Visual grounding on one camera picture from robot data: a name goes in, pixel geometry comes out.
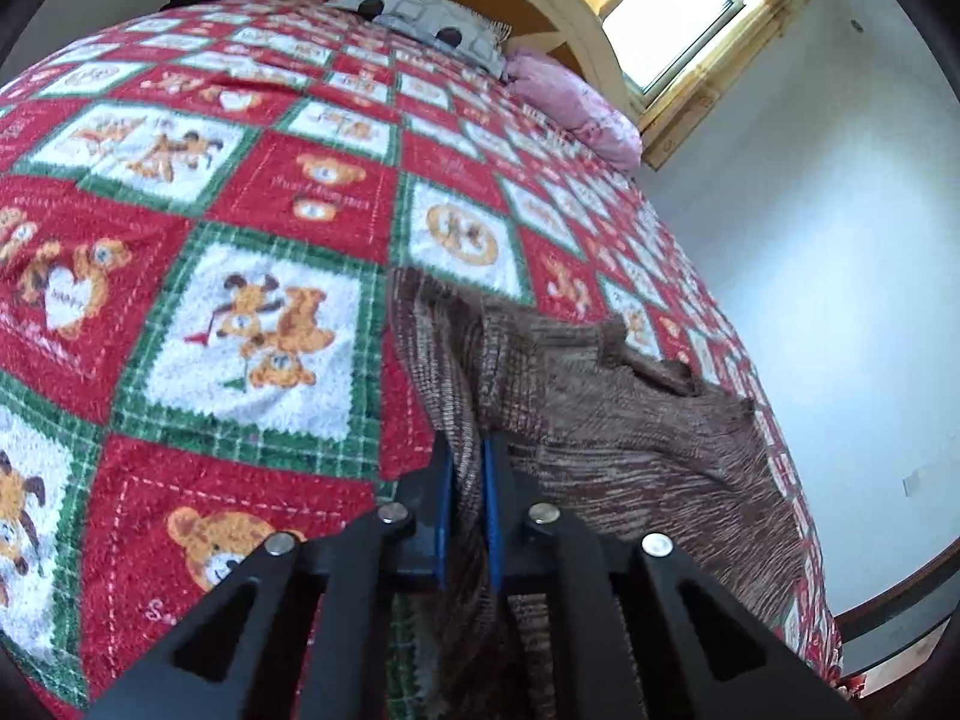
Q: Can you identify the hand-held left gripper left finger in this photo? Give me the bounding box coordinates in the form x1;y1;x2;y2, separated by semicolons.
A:
82;444;454;720

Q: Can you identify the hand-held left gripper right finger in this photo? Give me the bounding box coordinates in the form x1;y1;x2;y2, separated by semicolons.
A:
482;435;863;720

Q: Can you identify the brown knitted sweater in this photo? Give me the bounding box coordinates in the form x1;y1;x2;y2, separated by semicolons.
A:
385;265;817;720

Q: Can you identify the red printed bear blanket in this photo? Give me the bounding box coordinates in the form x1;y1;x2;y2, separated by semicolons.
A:
0;0;846;720

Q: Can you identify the pink pillow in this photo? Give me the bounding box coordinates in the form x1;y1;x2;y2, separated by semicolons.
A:
504;45;646;173

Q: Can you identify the grey patterned pillow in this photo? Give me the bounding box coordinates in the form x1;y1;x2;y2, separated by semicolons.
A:
328;0;514;82

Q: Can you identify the window with wooden frame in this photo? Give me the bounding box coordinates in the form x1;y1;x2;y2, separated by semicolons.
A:
637;0;820;172

